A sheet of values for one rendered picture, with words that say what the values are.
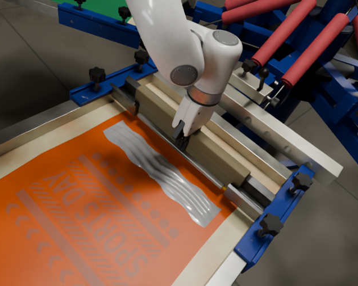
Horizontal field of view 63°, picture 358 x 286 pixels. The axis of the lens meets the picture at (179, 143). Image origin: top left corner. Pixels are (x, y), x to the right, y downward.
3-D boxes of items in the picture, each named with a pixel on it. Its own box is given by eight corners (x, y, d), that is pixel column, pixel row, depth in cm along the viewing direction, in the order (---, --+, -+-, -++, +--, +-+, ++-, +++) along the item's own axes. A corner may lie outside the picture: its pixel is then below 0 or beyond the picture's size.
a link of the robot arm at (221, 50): (165, 36, 47) (163, 8, 53) (154, 86, 55) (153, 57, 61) (250, 51, 50) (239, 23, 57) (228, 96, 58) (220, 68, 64)
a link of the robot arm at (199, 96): (209, 64, 64) (205, 75, 66) (183, 78, 59) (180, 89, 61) (235, 84, 62) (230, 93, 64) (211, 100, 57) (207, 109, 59)
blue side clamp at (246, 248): (242, 274, 62) (255, 264, 57) (224, 257, 64) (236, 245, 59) (298, 194, 80) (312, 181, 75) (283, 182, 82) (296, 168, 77)
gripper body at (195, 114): (206, 72, 66) (193, 107, 74) (177, 88, 59) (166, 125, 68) (232, 91, 63) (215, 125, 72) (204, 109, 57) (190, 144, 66)
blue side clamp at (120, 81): (81, 120, 79) (80, 101, 74) (70, 109, 80) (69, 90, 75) (157, 82, 97) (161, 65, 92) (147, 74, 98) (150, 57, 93)
